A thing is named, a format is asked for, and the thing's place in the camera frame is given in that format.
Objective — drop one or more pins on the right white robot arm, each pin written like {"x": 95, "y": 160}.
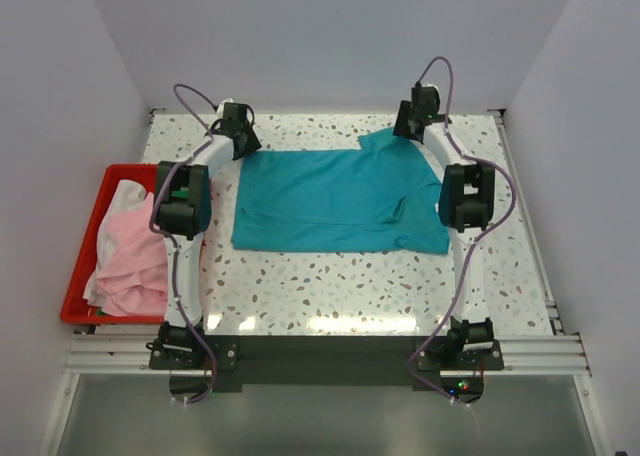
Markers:
{"x": 465, "y": 207}

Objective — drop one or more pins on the white t shirt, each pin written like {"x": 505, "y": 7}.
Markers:
{"x": 128, "y": 196}

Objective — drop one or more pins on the teal t shirt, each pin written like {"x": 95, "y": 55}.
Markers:
{"x": 378, "y": 197}

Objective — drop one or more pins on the red plastic bin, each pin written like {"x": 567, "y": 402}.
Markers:
{"x": 75, "y": 309}

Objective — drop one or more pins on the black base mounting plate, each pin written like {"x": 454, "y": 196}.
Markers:
{"x": 228, "y": 364}

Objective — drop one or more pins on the pink t shirt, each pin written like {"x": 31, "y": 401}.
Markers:
{"x": 133, "y": 281}

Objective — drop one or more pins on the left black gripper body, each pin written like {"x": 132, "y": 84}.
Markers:
{"x": 252, "y": 144}

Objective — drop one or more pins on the aluminium frame rail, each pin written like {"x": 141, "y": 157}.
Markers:
{"x": 526, "y": 355}

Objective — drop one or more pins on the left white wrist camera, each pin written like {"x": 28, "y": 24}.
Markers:
{"x": 221, "y": 106}

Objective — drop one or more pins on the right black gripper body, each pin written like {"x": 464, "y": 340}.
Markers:
{"x": 402, "y": 125}

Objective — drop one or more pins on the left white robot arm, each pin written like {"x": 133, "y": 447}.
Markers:
{"x": 182, "y": 207}

